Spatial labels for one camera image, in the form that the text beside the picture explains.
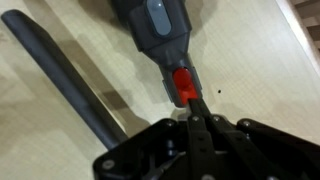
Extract black object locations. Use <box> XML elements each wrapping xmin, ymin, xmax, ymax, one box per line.
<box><xmin>111</xmin><ymin>0</ymin><xmax>204</xmax><ymax>108</ymax></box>

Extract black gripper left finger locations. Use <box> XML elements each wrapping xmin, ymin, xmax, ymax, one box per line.
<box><xmin>93</xmin><ymin>99</ymin><xmax>218</xmax><ymax>180</ymax></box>

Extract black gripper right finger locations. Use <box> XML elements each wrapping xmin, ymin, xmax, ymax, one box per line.
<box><xmin>199</xmin><ymin>99</ymin><xmax>320</xmax><ymax>180</ymax></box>

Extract black vacuum crevice tube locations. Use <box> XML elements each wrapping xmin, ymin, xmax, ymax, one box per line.
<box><xmin>0</xmin><ymin>9</ymin><xmax>129</xmax><ymax>151</ymax></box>

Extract light wooden slat-back chair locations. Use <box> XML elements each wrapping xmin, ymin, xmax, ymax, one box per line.
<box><xmin>289</xmin><ymin>0</ymin><xmax>320</xmax><ymax>51</ymax></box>

